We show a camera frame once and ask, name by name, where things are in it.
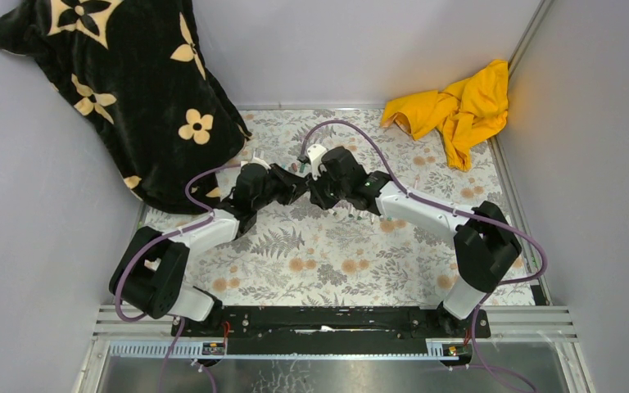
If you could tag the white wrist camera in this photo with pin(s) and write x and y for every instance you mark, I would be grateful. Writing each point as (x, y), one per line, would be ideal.
(255, 160)
(315, 153)

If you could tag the yellow cloth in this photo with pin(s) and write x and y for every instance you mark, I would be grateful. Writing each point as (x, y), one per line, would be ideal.
(465, 113)

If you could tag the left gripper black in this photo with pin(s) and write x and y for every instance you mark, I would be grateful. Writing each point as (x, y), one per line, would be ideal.
(293, 187)

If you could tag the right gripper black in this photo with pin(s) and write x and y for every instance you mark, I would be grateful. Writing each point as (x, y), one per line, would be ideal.
(317, 197)

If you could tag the black floral blanket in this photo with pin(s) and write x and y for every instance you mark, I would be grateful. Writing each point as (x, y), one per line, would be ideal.
(135, 71)

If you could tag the floral patterned table mat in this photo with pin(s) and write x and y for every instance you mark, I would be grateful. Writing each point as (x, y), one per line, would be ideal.
(302, 255)

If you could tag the aluminium frame rails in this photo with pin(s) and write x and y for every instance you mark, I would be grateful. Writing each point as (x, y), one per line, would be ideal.
(519, 323)

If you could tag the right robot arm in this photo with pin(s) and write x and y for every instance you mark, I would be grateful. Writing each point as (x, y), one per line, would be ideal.
(485, 247)

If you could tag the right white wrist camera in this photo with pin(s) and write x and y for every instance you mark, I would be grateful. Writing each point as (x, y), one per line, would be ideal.
(315, 153)

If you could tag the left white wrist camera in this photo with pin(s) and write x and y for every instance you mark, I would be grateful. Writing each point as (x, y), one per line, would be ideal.
(255, 160)

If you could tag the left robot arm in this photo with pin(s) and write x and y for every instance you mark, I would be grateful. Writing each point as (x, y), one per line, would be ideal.
(149, 280)

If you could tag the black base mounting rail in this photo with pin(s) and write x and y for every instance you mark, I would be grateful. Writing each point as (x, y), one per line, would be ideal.
(318, 330)

